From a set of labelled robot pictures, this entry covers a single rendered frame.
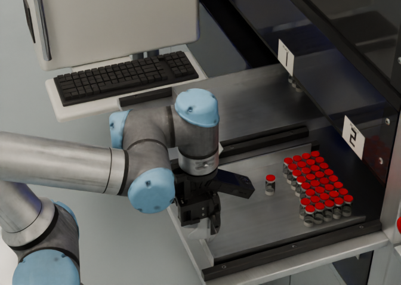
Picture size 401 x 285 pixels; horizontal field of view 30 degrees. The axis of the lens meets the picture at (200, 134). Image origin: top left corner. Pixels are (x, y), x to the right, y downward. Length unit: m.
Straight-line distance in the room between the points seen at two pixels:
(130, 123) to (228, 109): 0.67
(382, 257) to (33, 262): 0.74
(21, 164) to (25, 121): 2.28
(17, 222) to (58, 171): 0.27
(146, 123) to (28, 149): 0.23
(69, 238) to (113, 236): 1.38
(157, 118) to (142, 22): 0.98
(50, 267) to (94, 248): 1.43
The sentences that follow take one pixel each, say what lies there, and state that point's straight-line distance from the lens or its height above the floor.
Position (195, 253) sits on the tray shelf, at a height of 0.88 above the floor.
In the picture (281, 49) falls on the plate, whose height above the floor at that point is 1.03.
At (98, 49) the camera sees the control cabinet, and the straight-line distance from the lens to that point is 2.26.
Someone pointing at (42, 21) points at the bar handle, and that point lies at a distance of 2.10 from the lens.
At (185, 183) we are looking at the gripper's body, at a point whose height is 1.09.
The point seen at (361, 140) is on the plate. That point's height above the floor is 1.04.
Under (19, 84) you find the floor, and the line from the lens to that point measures 3.69.
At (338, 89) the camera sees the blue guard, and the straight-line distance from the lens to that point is 1.66.
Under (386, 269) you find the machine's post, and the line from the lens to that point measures 1.68.
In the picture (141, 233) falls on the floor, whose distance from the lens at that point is 2.83.
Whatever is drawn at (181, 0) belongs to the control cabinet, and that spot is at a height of 0.96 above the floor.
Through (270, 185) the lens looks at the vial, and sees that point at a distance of 1.66.
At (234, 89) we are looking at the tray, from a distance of 2.00.
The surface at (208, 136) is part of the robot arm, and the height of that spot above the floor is 1.21.
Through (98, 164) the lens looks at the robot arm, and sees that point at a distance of 1.18.
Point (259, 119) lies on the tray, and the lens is 1.90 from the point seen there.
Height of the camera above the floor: 2.03
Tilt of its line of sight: 39 degrees down
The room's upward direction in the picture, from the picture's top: 1 degrees counter-clockwise
